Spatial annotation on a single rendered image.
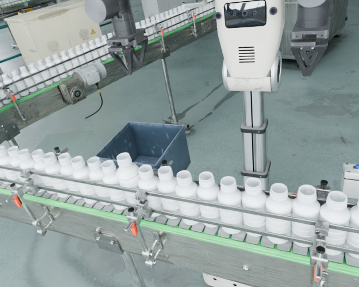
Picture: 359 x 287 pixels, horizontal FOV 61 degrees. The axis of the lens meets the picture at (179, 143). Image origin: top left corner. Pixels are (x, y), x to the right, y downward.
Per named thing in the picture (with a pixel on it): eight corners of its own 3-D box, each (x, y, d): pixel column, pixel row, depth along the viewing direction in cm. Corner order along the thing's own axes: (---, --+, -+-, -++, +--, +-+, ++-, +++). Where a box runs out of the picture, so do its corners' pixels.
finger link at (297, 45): (325, 67, 67) (330, 23, 62) (323, 81, 62) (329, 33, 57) (292, 67, 70) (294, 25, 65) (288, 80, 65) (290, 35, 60)
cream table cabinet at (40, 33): (93, 70, 553) (70, 0, 488) (114, 74, 515) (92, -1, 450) (38, 95, 490) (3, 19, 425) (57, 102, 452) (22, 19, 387)
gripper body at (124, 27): (107, 48, 78) (98, 17, 74) (127, 36, 86) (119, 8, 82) (128, 46, 75) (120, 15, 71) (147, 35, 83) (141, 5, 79)
